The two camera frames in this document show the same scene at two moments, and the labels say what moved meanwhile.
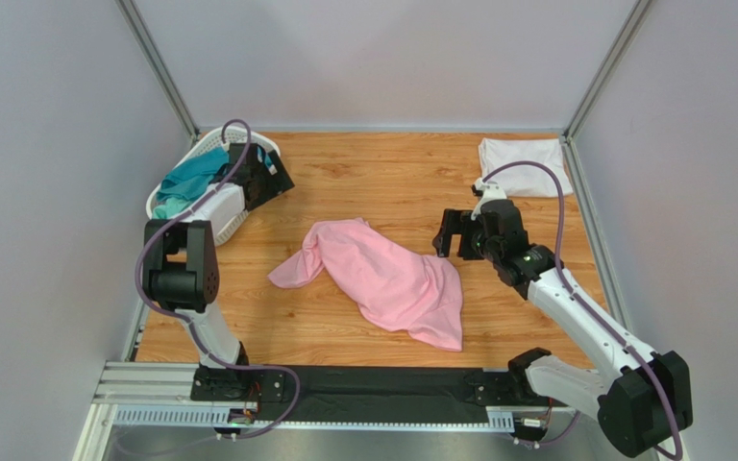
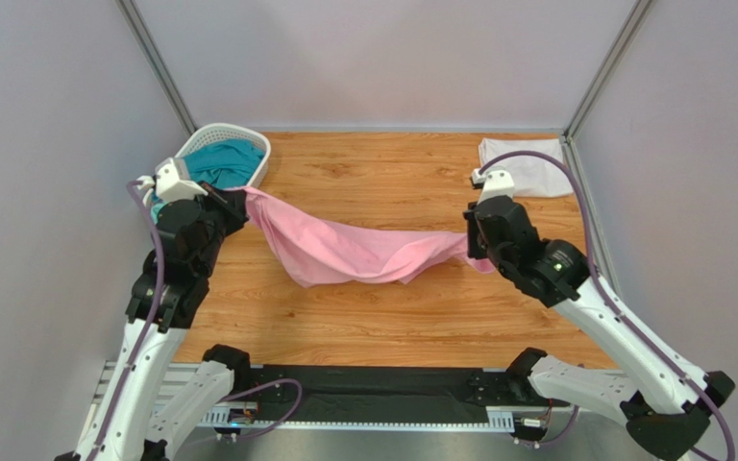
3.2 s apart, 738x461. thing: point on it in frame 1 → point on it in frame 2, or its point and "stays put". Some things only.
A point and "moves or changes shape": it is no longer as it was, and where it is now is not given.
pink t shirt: (393, 287) moves or changes shape
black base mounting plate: (323, 396) stays put
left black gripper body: (271, 185) → (221, 215)
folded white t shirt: (525, 180) stays put
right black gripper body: (466, 233) stays put
